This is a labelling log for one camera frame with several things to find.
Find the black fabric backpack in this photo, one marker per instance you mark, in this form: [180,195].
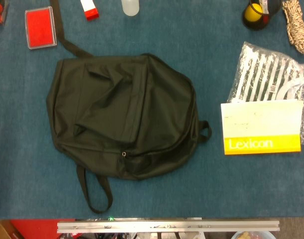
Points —
[117,112]

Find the white yellow Lexicon book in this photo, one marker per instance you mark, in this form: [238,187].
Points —
[261,119]

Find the translucent plastic squeeze bottle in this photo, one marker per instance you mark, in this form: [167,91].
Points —
[130,7]

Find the striped shirt in plastic bag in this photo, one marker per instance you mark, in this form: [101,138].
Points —
[261,74]

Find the small red white box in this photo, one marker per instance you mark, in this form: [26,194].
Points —
[90,11]

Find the black mesh pen holder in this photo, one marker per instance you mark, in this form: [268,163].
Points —
[251,25]

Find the red ink pad clear case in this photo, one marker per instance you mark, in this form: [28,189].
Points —
[40,27]

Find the light blue bowl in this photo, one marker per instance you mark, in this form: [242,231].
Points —
[253,235]

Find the cardboard box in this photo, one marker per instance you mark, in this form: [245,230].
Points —
[1,230]

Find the aluminium profile rail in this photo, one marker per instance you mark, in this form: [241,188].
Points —
[166,226]

